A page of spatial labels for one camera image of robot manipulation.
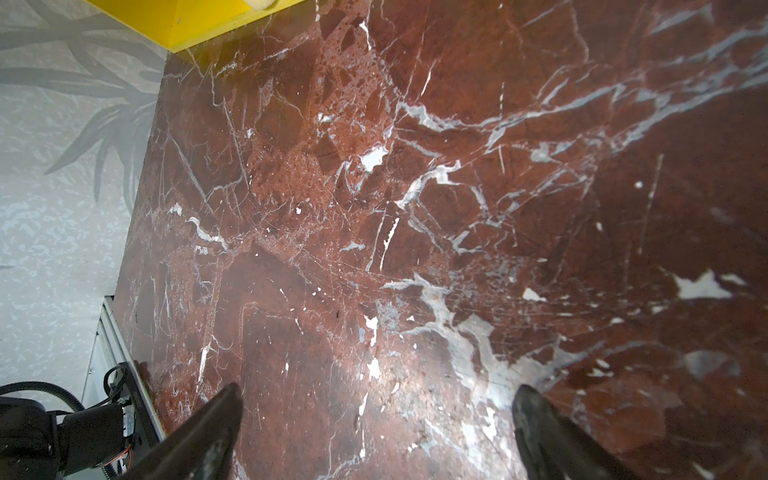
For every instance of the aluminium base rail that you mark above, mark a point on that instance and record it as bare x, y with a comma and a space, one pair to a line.
113, 378

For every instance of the yellow shelf pink blue boards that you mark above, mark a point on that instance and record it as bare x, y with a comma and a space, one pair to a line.
177, 25

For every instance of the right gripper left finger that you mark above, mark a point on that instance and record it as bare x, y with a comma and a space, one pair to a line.
202, 447

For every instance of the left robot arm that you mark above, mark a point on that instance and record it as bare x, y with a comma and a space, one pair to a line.
37, 443

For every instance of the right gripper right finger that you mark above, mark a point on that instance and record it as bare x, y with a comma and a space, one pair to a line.
552, 446

